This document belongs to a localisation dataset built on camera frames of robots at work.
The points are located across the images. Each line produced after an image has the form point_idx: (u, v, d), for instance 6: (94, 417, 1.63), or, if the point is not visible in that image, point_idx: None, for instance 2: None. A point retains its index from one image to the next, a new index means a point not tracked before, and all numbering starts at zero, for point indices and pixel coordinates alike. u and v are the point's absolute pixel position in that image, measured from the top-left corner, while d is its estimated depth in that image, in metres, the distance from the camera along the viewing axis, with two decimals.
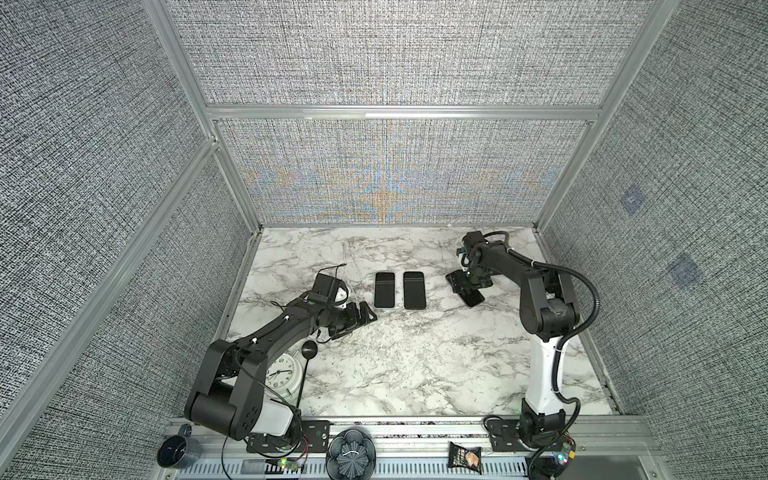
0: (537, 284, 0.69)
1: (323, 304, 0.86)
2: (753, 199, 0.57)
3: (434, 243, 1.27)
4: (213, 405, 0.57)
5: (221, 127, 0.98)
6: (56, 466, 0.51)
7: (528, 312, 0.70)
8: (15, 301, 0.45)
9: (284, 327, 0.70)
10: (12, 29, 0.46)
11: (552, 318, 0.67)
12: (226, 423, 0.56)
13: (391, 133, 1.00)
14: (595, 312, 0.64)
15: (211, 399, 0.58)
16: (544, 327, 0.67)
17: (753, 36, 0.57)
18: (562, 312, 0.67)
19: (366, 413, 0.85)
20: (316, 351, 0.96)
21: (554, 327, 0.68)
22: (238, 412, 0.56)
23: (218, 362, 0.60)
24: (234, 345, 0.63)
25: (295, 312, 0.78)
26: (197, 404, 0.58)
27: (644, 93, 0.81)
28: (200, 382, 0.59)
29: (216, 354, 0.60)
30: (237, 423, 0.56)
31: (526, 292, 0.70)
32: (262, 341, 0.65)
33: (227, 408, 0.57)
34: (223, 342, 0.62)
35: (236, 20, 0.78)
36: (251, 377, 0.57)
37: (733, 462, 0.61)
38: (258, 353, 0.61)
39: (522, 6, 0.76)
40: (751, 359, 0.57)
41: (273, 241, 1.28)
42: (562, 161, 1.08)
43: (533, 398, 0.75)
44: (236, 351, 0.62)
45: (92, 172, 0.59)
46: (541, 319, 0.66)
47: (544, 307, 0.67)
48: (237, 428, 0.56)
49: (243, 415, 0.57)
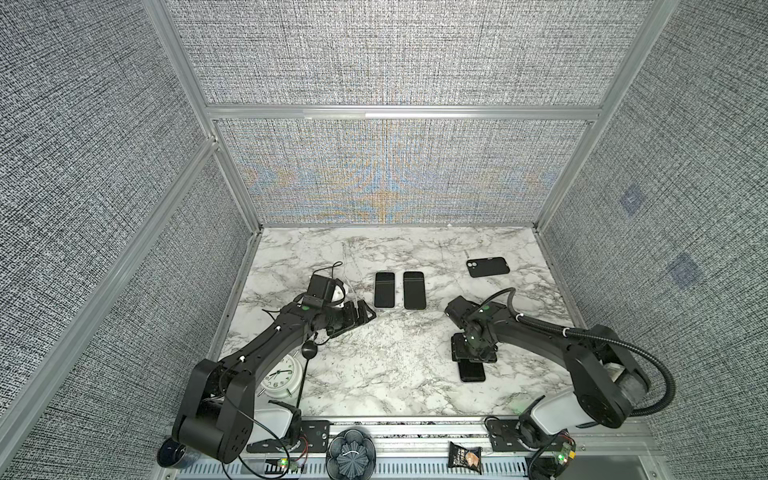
0: (593, 369, 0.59)
1: (317, 310, 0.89)
2: (753, 199, 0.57)
3: (434, 243, 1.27)
4: (200, 425, 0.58)
5: (221, 127, 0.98)
6: (56, 466, 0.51)
7: (591, 397, 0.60)
8: (15, 301, 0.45)
9: (276, 340, 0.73)
10: (12, 29, 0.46)
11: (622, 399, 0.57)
12: (214, 447, 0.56)
13: (392, 134, 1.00)
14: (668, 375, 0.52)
15: (198, 420, 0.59)
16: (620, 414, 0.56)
17: (753, 36, 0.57)
18: (637, 388, 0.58)
19: (366, 413, 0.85)
20: (316, 351, 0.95)
21: (631, 409, 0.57)
22: (224, 437, 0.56)
23: (205, 382, 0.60)
24: (220, 364, 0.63)
25: (289, 322, 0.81)
26: (184, 426, 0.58)
27: (644, 93, 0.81)
28: (186, 405, 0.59)
29: (202, 375, 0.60)
30: (224, 447, 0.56)
31: (586, 379, 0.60)
32: (250, 359, 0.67)
33: (214, 430, 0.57)
34: (209, 362, 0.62)
35: (236, 20, 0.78)
36: (236, 403, 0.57)
37: (733, 462, 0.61)
38: (246, 375, 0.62)
39: (522, 6, 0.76)
40: (751, 359, 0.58)
41: (274, 240, 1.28)
42: (562, 161, 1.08)
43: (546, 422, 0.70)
44: (223, 371, 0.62)
45: (92, 172, 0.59)
46: (613, 405, 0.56)
47: (611, 390, 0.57)
48: (225, 451, 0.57)
49: (231, 438, 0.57)
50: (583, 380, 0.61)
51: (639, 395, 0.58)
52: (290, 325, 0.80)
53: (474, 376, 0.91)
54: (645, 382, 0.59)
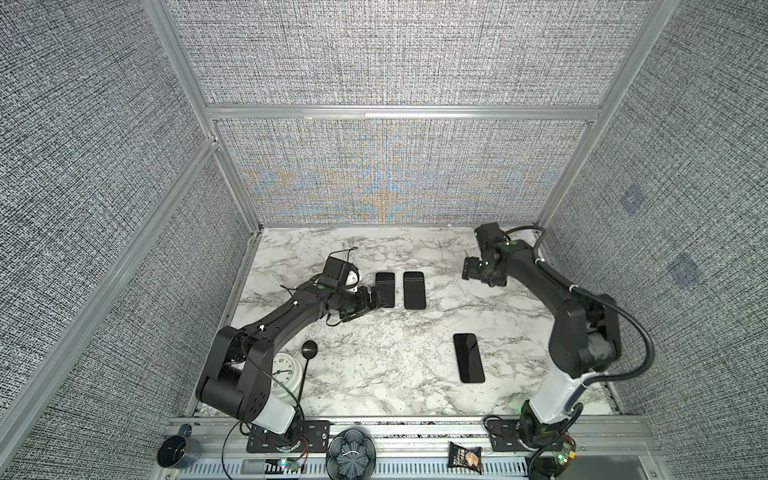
0: (578, 320, 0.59)
1: (332, 288, 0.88)
2: (753, 199, 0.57)
3: (434, 243, 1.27)
4: (222, 387, 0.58)
5: (221, 127, 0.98)
6: (56, 466, 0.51)
7: (562, 345, 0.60)
8: (15, 301, 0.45)
9: (291, 314, 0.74)
10: (12, 29, 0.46)
11: (590, 356, 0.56)
12: (235, 408, 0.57)
13: (391, 134, 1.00)
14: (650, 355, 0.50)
15: (219, 382, 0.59)
16: (580, 365, 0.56)
17: (753, 36, 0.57)
18: (605, 353, 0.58)
19: (366, 413, 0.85)
20: (316, 351, 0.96)
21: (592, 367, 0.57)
22: (245, 397, 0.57)
23: (227, 347, 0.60)
24: (242, 332, 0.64)
25: (305, 296, 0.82)
26: (206, 388, 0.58)
27: (644, 93, 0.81)
28: (209, 366, 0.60)
29: (224, 341, 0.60)
30: (245, 408, 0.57)
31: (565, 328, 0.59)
32: (270, 328, 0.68)
33: (234, 392, 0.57)
34: (230, 329, 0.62)
35: (236, 20, 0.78)
36: (257, 364, 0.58)
37: (733, 462, 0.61)
38: (266, 342, 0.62)
39: (522, 6, 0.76)
40: (751, 359, 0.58)
41: (274, 240, 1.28)
42: (562, 161, 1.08)
43: (541, 409, 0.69)
44: (244, 339, 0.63)
45: (92, 172, 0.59)
46: (578, 356, 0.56)
47: (584, 342, 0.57)
48: (245, 412, 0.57)
49: (251, 400, 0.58)
50: (562, 328, 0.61)
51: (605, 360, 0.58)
52: (306, 299, 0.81)
53: (474, 377, 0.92)
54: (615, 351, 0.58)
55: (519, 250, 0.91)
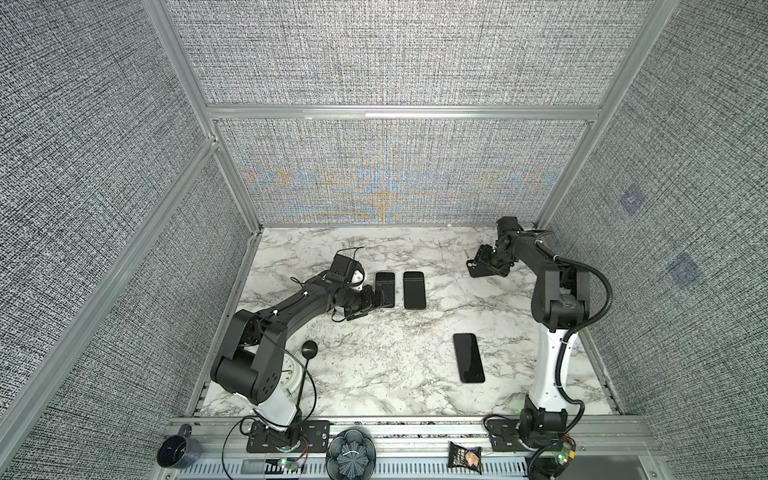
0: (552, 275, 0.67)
1: (340, 282, 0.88)
2: (753, 199, 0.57)
3: (434, 243, 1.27)
4: (236, 368, 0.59)
5: (221, 127, 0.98)
6: (56, 466, 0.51)
7: (538, 301, 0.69)
8: (15, 301, 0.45)
9: (301, 303, 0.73)
10: (12, 29, 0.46)
11: (561, 310, 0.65)
12: (249, 387, 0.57)
13: (391, 134, 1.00)
14: (606, 311, 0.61)
15: (234, 363, 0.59)
16: (551, 317, 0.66)
17: (753, 35, 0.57)
18: (572, 306, 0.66)
19: (366, 413, 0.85)
20: (316, 351, 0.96)
21: (562, 319, 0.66)
22: (260, 375, 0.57)
23: (243, 330, 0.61)
24: (256, 315, 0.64)
25: (315, 289, 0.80)
26: (221, 368, 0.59)
27: (644, 92, 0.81)
28: (223, 347, 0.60)
29: (240, 323, 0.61)
30: (259, 386, 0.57)
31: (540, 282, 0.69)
32: (283, 312, 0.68)
33: (248, 372, 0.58)
34: (246, 312, 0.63)
35: (236, 20, 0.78)
36: (274, 342, 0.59)
37: (733, 462, 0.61)
38: (280, 324, 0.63)
39: (522, 6, 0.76)
40: (751, 358, 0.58)
41: (274, 240, 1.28)
42: (562, 161, 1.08)
43: (537, 392, 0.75)
44: (258, 322, 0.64)
45: (92, 172, 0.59)
46: (550, 309, 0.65)
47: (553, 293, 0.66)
48: (259, 392, 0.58)
49: (264, 380, 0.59)
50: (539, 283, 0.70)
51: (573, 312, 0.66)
52: (315, 291, 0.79)
53: (474, 377, 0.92)
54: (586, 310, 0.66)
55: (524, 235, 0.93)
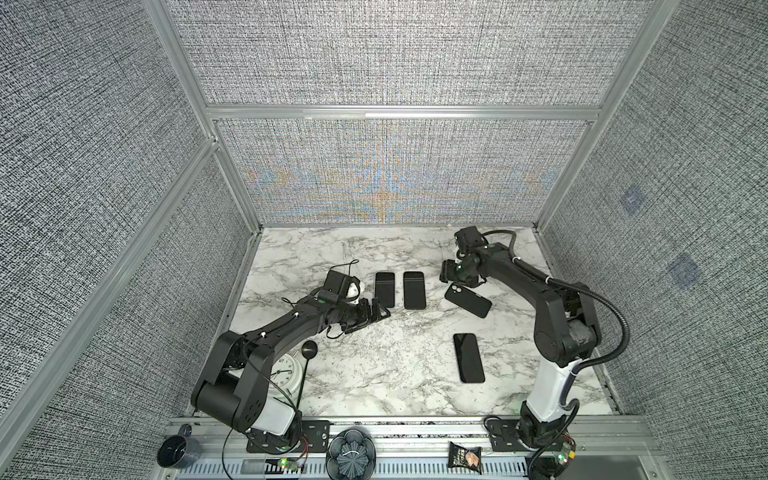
0: (555, 307, 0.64)
1: (332, 303, 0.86)
2: (753, 199, 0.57)
3: (434, 243, 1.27)
4: (218, 394, 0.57)
5: (221, 127, 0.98)
6: (56, 466, 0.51)
7: (546, 336, 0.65)
8: (15, 301, 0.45)
9: (292, 324, 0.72)
10: (12, 29, 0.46)
11: (574, 344, 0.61)
12: (231, 416, 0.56)
13: (391, 133, 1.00)
14: (627, 334, 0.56)
15: (217, 389, 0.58)
16: (565, 353, 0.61)
17: (753, 35, 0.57)
18: (584, 337, 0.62)
19: (366, 413, 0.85)
20: (316, 351, 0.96)
21: (576, 353, 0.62)
22: (242, 404, 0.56)
23: (228, 351, 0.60)
24: (242, 337, 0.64)
25: (306, 310, 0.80)
26: (202, 393, 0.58)
27: (644, 93, 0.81)
28: (208, 370, 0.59)
29: (226, 344, 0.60)
30: (240, 416, 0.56)
31: (544, 315, 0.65)
32: (270, 335, 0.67)
33: (230, 399, 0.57)
34: (233, 334, 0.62)
35: (236, 20, 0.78)
36: (258, 369, 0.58)
37: (733, 462, 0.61)
38: (266, 348, 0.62)
39: (522, 6, 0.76)
40: (751, 358, 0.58)
41: (274, 240, 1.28)
42: (562, 161, 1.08)
43: (538, 406, 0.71)
44: (244, 344, 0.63)
45: (92, 172, 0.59)
46: (562, 344, 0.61)
47: (563, 329, 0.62)
48: (240, 421, 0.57)
49: (247, 408, 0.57)
50: (543, 316, 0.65)
51: (585, 342, 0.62)
52: (307, 312, 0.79)
53: (473, 378, 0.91)
54: (597, 337, 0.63)
55: (496, 250, 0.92)
